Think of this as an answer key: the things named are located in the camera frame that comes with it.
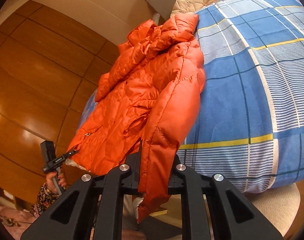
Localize orange quilted puffer jacket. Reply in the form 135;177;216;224
68;13;205;222

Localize floral sleeve left forearm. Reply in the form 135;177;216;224
30;183;59;218

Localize left hand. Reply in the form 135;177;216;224
46;168;67;194

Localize blue plaid bed sheet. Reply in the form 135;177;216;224
78;0;304;194

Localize wooden wardrobe panels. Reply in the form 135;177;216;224
0;1;118;203

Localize beige quilted blanket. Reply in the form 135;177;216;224
170;0;220;17

